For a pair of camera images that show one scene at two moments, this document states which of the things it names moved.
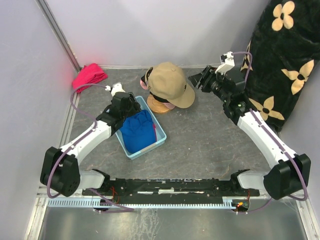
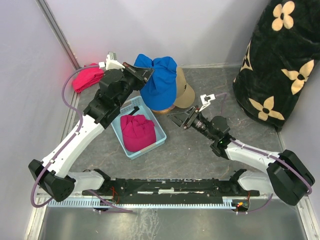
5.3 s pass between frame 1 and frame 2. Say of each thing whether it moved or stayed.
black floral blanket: stayed
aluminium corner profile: stayed
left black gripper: moved
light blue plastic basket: stayed
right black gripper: moved
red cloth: stayed
